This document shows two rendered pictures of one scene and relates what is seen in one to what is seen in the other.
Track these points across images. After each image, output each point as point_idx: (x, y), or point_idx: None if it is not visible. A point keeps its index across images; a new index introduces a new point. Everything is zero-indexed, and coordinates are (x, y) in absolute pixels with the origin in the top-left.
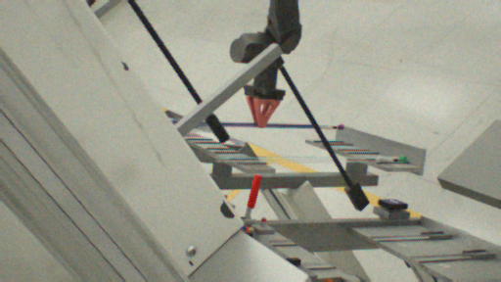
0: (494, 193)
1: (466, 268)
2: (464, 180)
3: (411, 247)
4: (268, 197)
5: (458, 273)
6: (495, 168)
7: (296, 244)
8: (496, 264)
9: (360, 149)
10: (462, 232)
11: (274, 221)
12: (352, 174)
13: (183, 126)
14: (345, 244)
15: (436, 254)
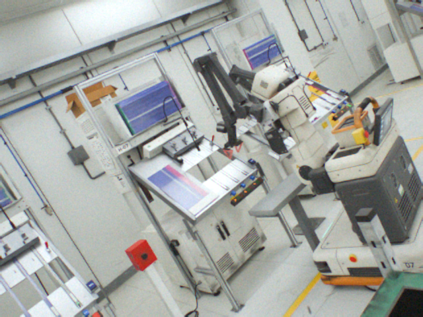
0: (285, 179)
1: (223, 178)
2: (293, 172)
3: (230, 169)
4: None
5: (217, 177)
6: (296, 174)
7: (211, 152)
8: (232, 183)
9: (289, 146)
10: (246, 176)
11: (221, 146)
12: None
13: (170, 121)
14: None
15: (229, 174)
